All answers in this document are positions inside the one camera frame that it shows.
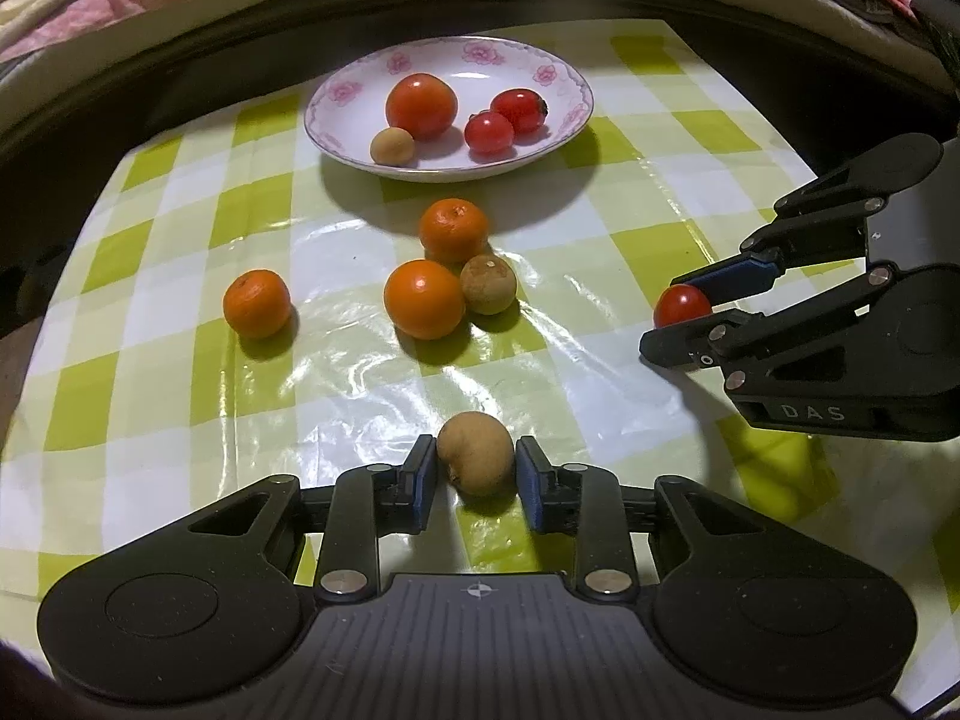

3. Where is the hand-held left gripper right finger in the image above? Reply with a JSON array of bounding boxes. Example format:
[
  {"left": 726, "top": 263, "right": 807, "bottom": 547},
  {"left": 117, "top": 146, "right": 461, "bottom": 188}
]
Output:
[{"left": 515, "top": 436, "right": 833, "bottom": 606}]

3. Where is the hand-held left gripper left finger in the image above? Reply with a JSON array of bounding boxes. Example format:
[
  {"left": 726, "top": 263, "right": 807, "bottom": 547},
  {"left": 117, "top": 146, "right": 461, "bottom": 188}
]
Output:
[{"left": 120, "top": 435, "right": 438, "bottom": 606}]

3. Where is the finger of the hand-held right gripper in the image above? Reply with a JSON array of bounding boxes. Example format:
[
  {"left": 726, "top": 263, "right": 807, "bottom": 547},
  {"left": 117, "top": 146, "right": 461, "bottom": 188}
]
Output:
[
  {"left": 639, "top": 266, "right": 897, "bottom": 391},
  {"left": 679, "top": 133, "right": 944, "bottom": 306}
]

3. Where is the round red cherry tomato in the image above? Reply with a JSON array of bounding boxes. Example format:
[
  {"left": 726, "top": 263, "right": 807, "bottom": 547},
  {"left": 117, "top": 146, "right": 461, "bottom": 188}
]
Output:
[
  {"left": 463, "top": 110, "right": 516, "bottom": 158},
  {"left": 653, "top": 284, "right": 714, "bottom": 329}
]

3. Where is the brown longan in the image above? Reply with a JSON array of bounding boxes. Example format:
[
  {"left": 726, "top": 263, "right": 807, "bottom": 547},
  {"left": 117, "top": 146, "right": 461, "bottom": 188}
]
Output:
[
  {"left": 371, "top": 127, "right": 416, "bottom": 166},
  {"left": 436, "top": 412, "right": 515, "bottom": 497},
  {"left": 460, "top": 253, "right": 518, "bottom": 316}
]

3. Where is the small orange mandarin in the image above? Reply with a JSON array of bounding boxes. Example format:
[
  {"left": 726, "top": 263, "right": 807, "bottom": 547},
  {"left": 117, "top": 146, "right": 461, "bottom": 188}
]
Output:
[
  {"left": 383, "top": 259, "right": 467, "bottom": 341},
  {"left": 223, "top": 270, "right": 292, "bottom": 339},
  {"left": 418, "top": 198, "right": 491, "bottom": 265}
]

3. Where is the white plate with pink flowers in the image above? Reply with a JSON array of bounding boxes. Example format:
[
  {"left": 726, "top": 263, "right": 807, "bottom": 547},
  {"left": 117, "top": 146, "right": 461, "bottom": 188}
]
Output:
[{"left": 304, "top": 36, "right": 595, "bottom": 183}]

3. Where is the oblong red cherry tomato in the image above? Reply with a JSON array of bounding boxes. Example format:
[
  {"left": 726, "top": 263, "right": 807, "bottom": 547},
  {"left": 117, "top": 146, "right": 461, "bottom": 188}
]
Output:
[{"left": 490, "top": 88, "right": 549, "bottom": 136}]

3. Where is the large red tomato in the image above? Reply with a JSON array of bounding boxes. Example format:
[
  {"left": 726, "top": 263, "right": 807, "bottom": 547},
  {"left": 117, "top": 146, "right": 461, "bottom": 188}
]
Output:
[{"left": 385, "top": 73, "right": 459, "bottom": 141}]

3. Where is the green white checked tablecloth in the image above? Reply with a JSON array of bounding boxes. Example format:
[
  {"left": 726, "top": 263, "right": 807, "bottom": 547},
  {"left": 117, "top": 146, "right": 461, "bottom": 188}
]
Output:
[{"left": 0, "top": 15, "right": 960, "bottom": 717}]

